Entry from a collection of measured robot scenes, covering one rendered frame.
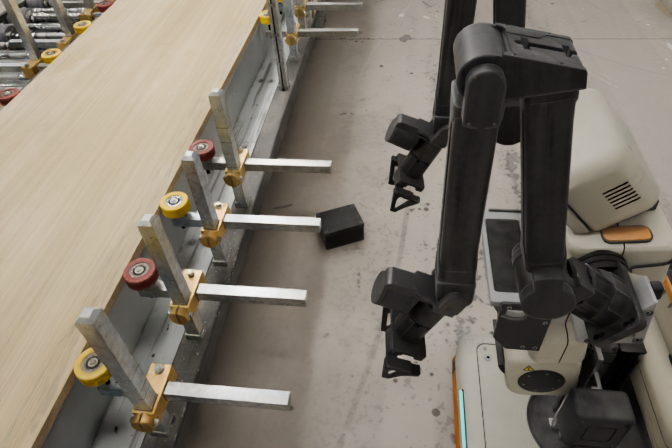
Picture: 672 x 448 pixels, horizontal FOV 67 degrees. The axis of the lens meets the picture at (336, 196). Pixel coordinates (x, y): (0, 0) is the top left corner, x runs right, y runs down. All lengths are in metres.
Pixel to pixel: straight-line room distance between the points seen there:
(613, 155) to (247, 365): 1.68
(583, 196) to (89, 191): 1.32
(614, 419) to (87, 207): 1.43
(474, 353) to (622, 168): 1.13
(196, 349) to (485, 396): 0.92
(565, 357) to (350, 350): 1.10
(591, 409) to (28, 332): 1.26
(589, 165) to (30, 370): 1.16
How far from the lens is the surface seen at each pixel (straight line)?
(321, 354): 2.17
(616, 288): 0.88
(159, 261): 1.21
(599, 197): 0.90
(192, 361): 1.42
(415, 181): 1.21
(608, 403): 1.34
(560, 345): 1.22
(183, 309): 1.33
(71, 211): 1.63
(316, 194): 2.78
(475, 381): 1.82
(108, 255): 1.45
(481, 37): 0.58
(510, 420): 1.79
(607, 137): 0.89
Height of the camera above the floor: 1.88
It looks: 43 degrees down
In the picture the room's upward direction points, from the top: 5 degrees counter-clockwise
